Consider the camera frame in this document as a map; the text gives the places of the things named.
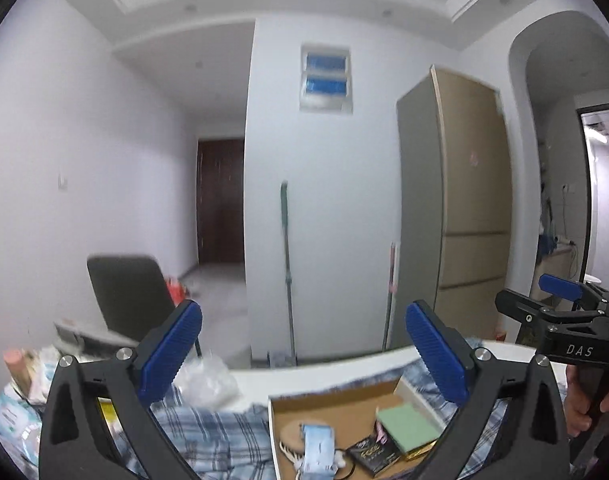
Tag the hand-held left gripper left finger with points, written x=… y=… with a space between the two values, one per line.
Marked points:
x=172 y=350

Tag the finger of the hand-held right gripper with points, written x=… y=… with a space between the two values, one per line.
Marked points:
x=559 y=286
x=526 y=317

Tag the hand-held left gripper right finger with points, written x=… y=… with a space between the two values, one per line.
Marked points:
x=437 y=355

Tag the green cloth pouch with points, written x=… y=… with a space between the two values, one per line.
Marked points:
x=409 y=425

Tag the black card box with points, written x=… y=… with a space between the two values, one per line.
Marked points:
x=374 y=455

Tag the white cardboard box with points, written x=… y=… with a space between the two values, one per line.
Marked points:
x=324 y=407

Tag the blue face mask pack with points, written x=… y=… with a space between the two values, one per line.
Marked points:
x=318 y=447

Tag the person's right hand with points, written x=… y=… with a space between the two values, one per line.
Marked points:
x=576 y=400

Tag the clear plastic bag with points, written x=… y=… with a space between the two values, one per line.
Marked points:
x=207 y=385

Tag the red floor item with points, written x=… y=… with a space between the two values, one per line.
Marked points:
x=177 y=291

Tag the dark office chair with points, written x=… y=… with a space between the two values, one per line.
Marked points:
x=127 y=295

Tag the grey fabric bag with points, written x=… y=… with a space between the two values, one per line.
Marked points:
x=92 y=337

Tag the blue plaid shirt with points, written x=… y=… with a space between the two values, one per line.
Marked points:
x=224 y=435

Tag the gold refrigerator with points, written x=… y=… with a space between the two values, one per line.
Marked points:
x=464 y=200

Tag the tan wooden cylinder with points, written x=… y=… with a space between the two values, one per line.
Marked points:
x=18 y=372

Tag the dark brown door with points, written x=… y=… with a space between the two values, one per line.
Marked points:
x=220 y=200

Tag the white light switch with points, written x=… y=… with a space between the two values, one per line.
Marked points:
x=63 y=182

